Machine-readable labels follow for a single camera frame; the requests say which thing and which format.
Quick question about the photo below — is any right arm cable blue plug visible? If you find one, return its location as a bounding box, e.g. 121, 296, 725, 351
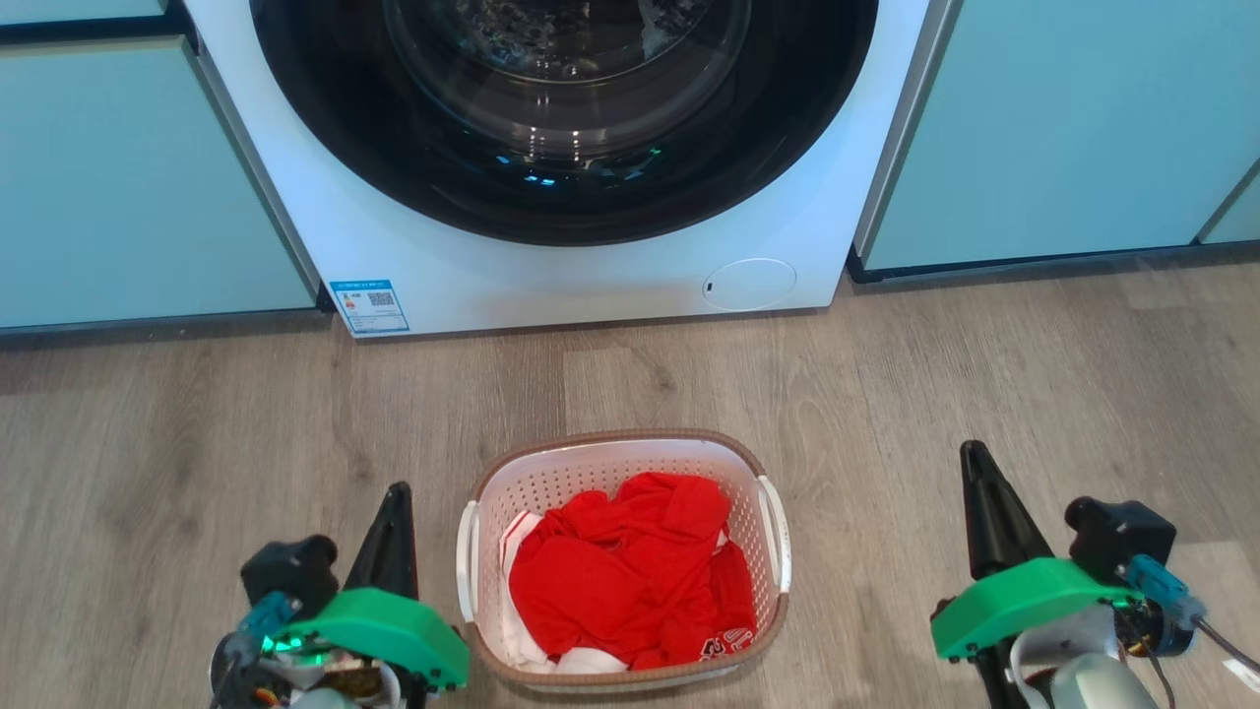
1122, 554, 1260, 680

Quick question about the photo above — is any red garment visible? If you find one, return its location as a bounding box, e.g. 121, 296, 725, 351
507, 473, 759, 671

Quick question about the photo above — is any white perforated laundry basket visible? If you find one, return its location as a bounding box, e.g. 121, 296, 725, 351
456, 429, 792, 693

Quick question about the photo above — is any dark round washer door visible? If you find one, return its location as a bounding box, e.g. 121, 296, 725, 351
249, 0, 880, 247

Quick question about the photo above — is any left arm cable blue plug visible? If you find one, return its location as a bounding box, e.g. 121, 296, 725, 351
212, 591, 298, 709

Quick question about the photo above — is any blue energy label sticker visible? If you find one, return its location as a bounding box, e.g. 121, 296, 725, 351
330, 280, 410, 337

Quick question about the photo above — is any arm cable blue plug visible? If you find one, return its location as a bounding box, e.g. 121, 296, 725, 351
1122, 554, 1260, 680
212, 591, 298, 709

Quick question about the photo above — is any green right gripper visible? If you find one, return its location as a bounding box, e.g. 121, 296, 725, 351
930, 440, 1143, 709

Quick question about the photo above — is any round white filter cover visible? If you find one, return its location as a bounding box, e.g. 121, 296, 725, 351
702, 258, 798, 313

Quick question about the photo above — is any pale green cabinet door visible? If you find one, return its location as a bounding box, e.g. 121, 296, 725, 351
0, 37, 318, 331
1196, 162, 1260, 247
0, 0, 166, 26
854, 0, 1260, 272

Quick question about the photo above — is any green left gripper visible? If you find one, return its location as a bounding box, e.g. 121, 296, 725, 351
268, 482, 471, 709

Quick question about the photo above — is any white front-load washing machine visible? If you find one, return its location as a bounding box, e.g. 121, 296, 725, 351
182, 0, 931, 339

